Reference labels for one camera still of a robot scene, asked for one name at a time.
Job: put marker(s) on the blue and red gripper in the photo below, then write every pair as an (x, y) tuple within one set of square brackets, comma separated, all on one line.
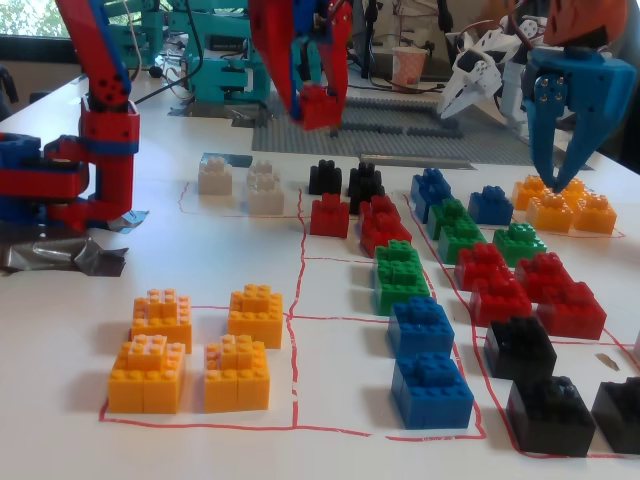
[(281, 60)]

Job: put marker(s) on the all blue gripper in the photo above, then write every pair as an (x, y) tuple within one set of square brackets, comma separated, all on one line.
[(582, 67)]

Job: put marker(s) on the red lego block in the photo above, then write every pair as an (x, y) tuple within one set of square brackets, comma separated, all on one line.
[(329, 220), (386, 205), (320, 112), (500, 305), (570, 315), (542, 272), (480, 265), (385, 237)]

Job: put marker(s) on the blue lego block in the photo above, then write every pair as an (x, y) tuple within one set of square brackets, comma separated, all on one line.
[(490, 207), (420, 327), (431, 180), (432, 397), (422, 202)]

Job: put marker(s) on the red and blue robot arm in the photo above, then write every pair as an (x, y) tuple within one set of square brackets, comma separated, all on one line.
[(107, 165)]

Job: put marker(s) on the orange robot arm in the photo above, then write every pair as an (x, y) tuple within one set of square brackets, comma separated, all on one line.
[(580, 22)]

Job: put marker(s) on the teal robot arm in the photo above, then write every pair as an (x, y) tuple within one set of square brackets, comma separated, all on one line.
[(150, 30), (220, 80)]

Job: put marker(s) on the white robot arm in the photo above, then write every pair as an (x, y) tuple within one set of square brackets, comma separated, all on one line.
[(515, 85)]

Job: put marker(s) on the green lego block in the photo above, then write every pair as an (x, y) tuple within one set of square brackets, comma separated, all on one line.
[(397, 252), (447, 212), (460, 245), (520, 247), (400, 295)]

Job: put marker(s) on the black lego block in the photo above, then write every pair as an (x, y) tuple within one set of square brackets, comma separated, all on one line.
[(620, 420), (365, 172), (520, 350), (325, 180), (550, 420), (362, 197)]

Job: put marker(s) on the white lego block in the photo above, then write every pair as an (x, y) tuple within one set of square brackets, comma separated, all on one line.
[(216, 185), (262, 172), (266, 202)]

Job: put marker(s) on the dark grey lego brick row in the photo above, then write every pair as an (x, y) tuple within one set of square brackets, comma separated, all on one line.
[(435, 133), (375, 130), (390, 101)]

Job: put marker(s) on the dotted paper cup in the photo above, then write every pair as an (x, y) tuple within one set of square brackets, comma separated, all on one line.
[(410, 65)]

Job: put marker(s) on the small dark grey lego brick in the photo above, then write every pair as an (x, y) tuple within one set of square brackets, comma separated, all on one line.
[(335, 134)]

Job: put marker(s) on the grey lego baseplate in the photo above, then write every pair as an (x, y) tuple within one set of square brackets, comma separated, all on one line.
[(380, 145)]

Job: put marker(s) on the small black foam microphone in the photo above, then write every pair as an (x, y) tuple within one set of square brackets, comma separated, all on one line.
[(156, 72)]

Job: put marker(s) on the small brown scrap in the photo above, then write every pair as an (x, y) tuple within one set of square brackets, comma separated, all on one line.
[(607, 362)]

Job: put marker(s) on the long grey duct tape strip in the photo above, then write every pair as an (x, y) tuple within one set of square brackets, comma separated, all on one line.
[(425, 162)]

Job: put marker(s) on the crumpled silver duct tape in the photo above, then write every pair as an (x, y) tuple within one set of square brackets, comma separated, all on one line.
[(60, 255)]

